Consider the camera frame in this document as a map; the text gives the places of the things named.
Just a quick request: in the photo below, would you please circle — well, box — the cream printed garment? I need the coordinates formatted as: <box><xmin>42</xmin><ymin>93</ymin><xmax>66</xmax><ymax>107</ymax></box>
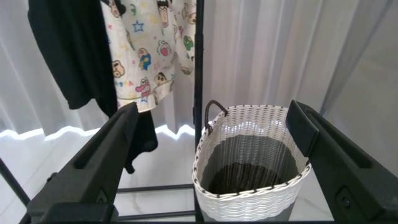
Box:
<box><xmin>99</xmin><ymin>0</ymin><xmax>197</xmax><ymax>113</ymax></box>

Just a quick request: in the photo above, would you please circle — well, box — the black clothes rack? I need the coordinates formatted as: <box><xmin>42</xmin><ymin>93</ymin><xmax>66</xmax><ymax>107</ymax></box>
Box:
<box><xmin>0</xmin><ymin>0</ymin><xmax>205</xmax><ymax>222</ymax></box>

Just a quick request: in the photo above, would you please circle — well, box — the white laundry basket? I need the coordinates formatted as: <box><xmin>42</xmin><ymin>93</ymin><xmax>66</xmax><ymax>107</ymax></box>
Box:
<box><xmin>192</xmin><ymin>100</ymin><xmax>312</xmax><ymax>222</ymax></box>

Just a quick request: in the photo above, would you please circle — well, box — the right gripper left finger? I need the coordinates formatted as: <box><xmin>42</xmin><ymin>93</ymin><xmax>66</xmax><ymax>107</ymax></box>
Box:
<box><xmin>27</xmin><ymin>101</ymin><xmax>139</xmax><ymax>222</ymax></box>

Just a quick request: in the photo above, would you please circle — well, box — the black short-sleeved shirt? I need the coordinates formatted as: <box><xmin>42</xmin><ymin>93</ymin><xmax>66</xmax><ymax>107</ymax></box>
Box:
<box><xmin>27</xmin><ymin>0</ymin><xmax>159</xmax><ymax>174</ymax></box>

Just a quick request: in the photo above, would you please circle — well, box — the large grey board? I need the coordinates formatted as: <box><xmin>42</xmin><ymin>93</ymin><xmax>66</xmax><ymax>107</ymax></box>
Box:
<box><xmin>322</xmin><ymin>0</ymin><xmax>398</xmax><ymax>177</ymax></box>

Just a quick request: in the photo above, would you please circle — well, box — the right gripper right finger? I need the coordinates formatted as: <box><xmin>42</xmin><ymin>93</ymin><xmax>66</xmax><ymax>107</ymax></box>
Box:
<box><xmin>285</xmin><ymin>99</ymin><xmax>398</xmax><ymax>222</ymax></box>

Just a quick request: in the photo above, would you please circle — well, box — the white curtain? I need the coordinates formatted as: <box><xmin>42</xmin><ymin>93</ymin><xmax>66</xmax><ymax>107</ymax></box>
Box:
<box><xmin>0</xmin><ymin>0</ymin><xmax>396</xmax><ymax>138</ymax></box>

